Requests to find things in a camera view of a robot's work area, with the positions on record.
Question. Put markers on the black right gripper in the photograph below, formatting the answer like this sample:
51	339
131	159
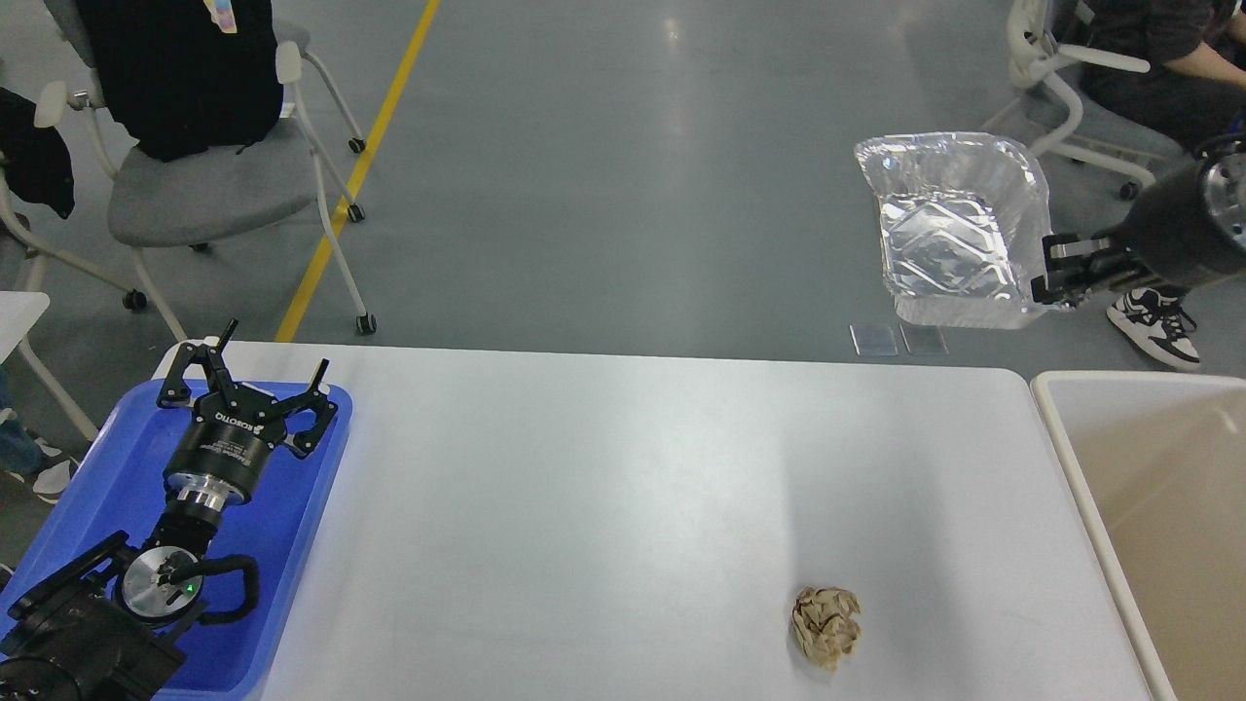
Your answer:
1187	229

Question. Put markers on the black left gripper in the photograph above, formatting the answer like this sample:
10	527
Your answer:
221	456

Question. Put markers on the aluminium foil tray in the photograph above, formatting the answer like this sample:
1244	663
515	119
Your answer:
961	219

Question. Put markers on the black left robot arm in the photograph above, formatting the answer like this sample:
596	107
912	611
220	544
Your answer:
106	626

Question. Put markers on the blue plastic tray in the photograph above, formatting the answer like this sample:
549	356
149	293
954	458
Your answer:
120	488

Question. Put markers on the far right chair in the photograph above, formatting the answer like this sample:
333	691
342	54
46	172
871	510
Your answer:
1048	49

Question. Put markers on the right metal floor plate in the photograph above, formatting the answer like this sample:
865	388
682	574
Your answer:
923	340

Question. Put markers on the metal floor plate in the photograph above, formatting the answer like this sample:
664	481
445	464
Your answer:
923	340
874	340

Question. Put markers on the white sneaker at left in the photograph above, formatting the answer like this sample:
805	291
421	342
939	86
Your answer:
50	484

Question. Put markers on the left metal floor plate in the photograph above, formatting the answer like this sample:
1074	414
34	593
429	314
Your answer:
874	340

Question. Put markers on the beige plastic bin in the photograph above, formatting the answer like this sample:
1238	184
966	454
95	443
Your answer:
1156	464

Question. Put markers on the seated person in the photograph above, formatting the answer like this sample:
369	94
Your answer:
1193	91

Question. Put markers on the black garment at left edge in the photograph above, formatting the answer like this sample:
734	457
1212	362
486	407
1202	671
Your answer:
36	161

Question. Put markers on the black jacket on chair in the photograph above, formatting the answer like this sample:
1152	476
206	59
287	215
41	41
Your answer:
177	82

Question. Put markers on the crumpled brown paper ball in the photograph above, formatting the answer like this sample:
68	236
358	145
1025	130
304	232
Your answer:
823	624

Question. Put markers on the grey chair with white frame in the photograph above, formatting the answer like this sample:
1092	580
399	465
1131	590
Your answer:
224	191

